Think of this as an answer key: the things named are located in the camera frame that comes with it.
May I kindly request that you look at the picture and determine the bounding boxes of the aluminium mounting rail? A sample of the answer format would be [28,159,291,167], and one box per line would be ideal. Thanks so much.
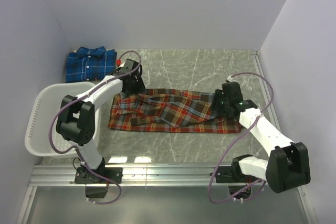
[28,163,307,187]

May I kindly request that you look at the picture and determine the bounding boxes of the aluminium side rail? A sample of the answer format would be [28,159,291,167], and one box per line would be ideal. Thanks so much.
[250,50,292,162]

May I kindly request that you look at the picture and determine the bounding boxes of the red brown plaid shirt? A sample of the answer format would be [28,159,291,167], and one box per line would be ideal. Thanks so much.
[108,89,241,134]

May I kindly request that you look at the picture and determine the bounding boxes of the folded blue plaid shirt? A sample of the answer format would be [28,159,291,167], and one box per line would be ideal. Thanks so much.
[66,46,117,83]

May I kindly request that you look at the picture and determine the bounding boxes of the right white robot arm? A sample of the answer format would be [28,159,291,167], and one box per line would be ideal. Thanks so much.
[211,82,311,193]

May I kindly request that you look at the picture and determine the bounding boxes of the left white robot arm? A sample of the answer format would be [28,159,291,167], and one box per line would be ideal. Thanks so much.
[52,59,145,184]

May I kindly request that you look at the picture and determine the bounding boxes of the white plastic laundry basket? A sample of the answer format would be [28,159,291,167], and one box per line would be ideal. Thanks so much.
[25,82,101,158]

